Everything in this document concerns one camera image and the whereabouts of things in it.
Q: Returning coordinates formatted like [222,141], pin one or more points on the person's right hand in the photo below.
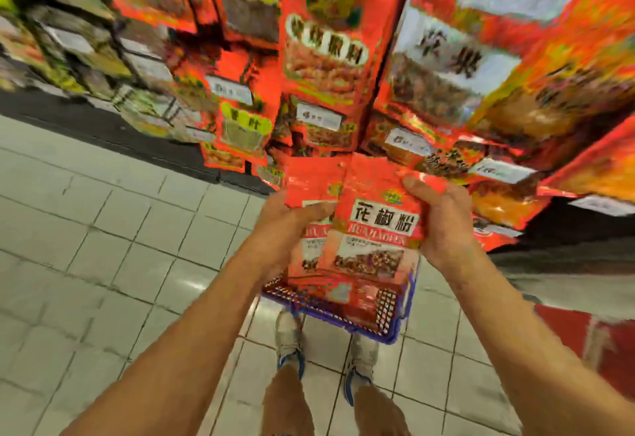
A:
[444,222]

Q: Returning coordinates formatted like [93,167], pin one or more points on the grey right shoe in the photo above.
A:
[360,361]

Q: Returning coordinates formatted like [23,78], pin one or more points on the person's left hand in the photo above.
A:
[278,237]

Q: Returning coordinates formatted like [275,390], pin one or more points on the assorted green brown packets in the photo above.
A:
[59,54]

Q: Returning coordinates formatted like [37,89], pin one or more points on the grey shoe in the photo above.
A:
[290,336]
[360,361]

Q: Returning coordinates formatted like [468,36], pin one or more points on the blue plastic basket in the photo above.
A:
[392,323]

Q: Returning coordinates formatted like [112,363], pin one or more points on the pile of red seasoning packets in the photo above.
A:
[337,297]

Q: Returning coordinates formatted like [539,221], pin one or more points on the person's left forearm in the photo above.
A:
[169,371]

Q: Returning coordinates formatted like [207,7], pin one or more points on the grey left shoe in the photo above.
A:
[290,336]

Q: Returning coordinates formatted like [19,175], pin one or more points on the rows of hanging red packets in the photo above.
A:
[337,44]

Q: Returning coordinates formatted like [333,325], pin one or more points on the person's right forearm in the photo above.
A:
[536,351]

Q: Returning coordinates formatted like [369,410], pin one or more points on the person's leg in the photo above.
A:
[288,406]
[380,413]

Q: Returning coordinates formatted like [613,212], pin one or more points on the person's left leg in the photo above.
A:
[288,406]

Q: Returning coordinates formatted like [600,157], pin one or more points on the person's right leg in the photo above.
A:
[380,413]

